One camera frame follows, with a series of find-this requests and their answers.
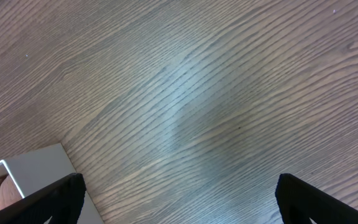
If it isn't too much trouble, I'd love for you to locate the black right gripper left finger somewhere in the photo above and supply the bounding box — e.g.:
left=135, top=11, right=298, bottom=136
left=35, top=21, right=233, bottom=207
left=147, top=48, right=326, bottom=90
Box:
left=0, top=173, right=86, bottom=224

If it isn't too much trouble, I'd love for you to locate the white cardboard box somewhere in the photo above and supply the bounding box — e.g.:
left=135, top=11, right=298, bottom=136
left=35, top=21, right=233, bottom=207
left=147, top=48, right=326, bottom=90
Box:
left=0, top=144, right=103, bottom=224

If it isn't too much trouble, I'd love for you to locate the brown plush toy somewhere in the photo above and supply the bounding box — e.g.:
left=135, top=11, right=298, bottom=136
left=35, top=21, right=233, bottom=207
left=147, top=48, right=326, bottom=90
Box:
left=0, top=175, right=22, bottom=210

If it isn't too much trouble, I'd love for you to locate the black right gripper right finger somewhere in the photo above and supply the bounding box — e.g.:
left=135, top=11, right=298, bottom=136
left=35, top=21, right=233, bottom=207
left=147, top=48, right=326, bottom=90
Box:
left=275, top=173, right=358, bottom=224

